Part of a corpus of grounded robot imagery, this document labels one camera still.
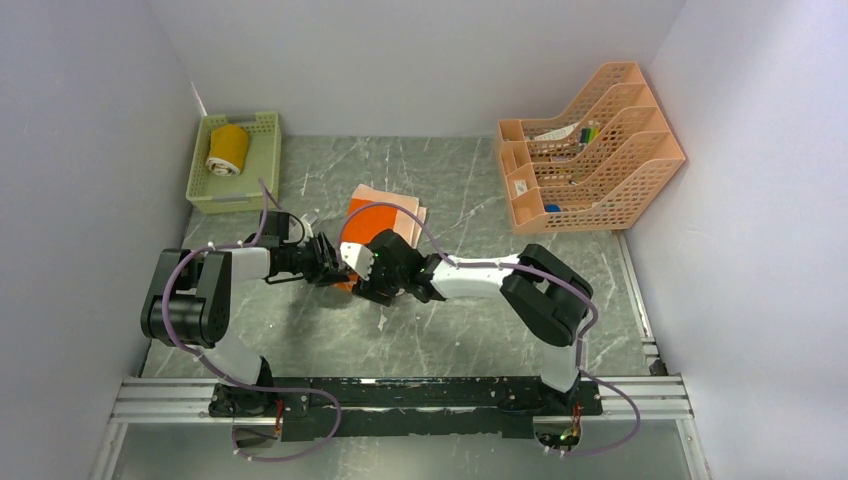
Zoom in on orange and cream towel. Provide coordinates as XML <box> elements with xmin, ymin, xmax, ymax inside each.
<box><xmin>333</xmin><ymin>183</ymin><xmax>429</xmax><ymax>293</ymax></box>

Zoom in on brown yellow bear towel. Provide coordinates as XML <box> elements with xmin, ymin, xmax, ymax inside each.
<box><xmin>205</xmin><ymin>124</ymin><xmax>250</xmax><ymax>177</ymax></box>

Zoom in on orange plastic file organizer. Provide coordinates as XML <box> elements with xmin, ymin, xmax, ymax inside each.
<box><xmin>494</xmin><ymin>62</ymin><xmax>686</xmax><ymax>234</ymax></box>

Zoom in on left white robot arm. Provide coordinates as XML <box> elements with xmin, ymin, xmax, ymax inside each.
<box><xmin>140</xmin><ymin>211</ymin><xmax>350</xmax><ymax>416</ymax></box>

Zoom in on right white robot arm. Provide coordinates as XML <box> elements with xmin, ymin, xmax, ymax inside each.
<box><xmin>340</xmin><ymin>230</ymin><xmax>597</xmax><ymax>414</ymax></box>

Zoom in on green plastic basket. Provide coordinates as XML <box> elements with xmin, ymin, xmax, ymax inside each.
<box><xmin>185</xmin><ymin>111</ymin><xmax>282</xmax><ymax>214</ymax></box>

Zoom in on white paper in organizer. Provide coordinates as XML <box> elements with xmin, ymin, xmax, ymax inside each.
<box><xmin>533</xmin><ymin>123</ymin><xmax>578</xmax><ymax>141</ymax></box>

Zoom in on coloured pens in organizer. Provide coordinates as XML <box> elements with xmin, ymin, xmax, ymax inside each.
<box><xmin>578</xmin><ymin>120</ymin><xmax>601</xmax><ymax>148</ymax></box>

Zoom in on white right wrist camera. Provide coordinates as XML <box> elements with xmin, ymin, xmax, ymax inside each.
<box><xmin>339</xmin><ymin>242</ymin><xmax>375</xmax><ymax>281</ymax></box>

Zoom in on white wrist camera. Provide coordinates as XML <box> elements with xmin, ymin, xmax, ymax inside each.
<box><xmin>339</xmin><ymin>242</ymin><xmax>375</xmax><ymax>281</ymax></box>
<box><xmin>300</xmin><ymin>212</ymin><xmax>319</xmax><ymax>232</ymax></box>

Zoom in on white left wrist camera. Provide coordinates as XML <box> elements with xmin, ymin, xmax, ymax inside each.
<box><xmin>300</xmin><ymin>212</ymin><xmax>319</xmax><ymax>232</ymax></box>

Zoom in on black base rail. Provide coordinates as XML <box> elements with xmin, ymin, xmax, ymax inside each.
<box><xmin>207</xmin><ymin>376</ymin><xmax>602</xmax><ymax>442</ymax></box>

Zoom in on aluminium frame rail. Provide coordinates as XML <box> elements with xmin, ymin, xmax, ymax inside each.
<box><xmin>110</xmin><ymin>376</ymin><xmax>694</xmax><ymax>425</ymax></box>

